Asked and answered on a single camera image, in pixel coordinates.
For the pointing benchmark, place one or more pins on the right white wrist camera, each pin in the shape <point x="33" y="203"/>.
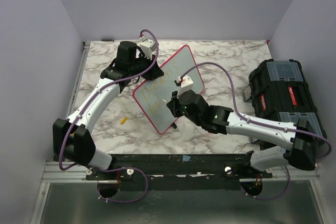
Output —
<point x="184" y="83"/>

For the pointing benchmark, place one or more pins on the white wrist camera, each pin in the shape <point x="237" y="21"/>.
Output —
<point x="148" y="46"/>
<point x="184" y="83"/>

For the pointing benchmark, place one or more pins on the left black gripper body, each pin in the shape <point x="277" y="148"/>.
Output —
<point x="142" y="65"/>

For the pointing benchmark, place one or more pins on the black plastic toolbox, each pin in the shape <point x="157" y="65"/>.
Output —
<point x="279" y="92"/>

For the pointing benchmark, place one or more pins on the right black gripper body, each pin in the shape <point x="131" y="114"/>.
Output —
<point x="174" y="95"/>

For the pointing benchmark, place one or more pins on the aluminium rail frame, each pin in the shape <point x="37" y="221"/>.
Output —
<point x="51" y="175"/>

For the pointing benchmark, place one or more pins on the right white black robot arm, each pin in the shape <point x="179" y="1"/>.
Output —
<point x="295" y="144"/>

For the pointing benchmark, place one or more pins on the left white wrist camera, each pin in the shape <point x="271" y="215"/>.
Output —
<point x="148" y="46"/>

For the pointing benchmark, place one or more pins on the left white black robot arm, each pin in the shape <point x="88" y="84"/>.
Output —
<point x="72" y="138"/>

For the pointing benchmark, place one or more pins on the yellow marker cap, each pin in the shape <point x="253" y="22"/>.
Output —
<point x="123" y="120"/>

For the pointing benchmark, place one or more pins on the pink framed whiteboard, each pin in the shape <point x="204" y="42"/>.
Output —
<point x="149" y="94"/>

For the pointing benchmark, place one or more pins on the black base frame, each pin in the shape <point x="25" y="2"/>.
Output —
<point x="172" y="172"/>

